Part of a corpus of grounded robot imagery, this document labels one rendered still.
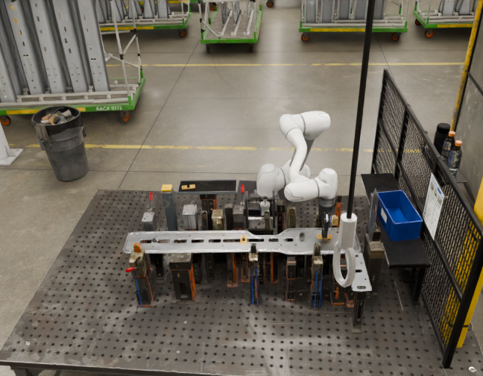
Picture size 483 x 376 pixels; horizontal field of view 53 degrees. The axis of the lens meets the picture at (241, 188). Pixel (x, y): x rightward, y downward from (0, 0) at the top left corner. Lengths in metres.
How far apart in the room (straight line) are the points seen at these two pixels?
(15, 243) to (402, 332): 3.51
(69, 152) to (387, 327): 3.78
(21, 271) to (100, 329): 1.81
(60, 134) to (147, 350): 3.06
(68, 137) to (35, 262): 1.41
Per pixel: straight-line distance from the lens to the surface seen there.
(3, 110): 7.09
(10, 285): 4.53
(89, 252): 3.44
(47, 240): 4.86
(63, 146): 5.39
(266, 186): 3.44
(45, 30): 6.93
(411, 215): 2.97
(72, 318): 3.05
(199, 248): 2.83
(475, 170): 4.94
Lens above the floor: 2.85
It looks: 34 degrees down
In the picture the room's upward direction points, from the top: 3 degrees counter-clockwise
